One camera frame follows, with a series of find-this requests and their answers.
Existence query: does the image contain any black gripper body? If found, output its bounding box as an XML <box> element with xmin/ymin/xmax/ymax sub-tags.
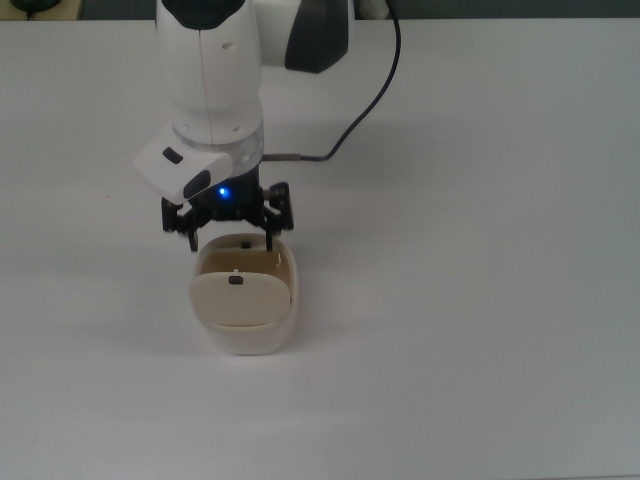
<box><xmin>191</xmin><ymin>166</ymin><xmax>270</xmax><ymax>224</ymax></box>

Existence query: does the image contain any small white lidded bin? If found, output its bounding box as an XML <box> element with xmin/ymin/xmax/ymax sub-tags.
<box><xmin>188</xmin><ymin>231</ymin><xmax>302</xmax><ymax>357</ymax></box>

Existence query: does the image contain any dark round object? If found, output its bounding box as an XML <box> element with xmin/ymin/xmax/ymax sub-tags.
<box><xmin>9</xmin><ymin>0</ymin><xmax>61</xmax><ymax>13</ymax></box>

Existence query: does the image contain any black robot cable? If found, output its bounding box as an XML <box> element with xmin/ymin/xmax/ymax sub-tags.
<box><xmin>261</xmin><ymin>0</ymin><xmax>403</xmax><ymax>163</ymax></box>

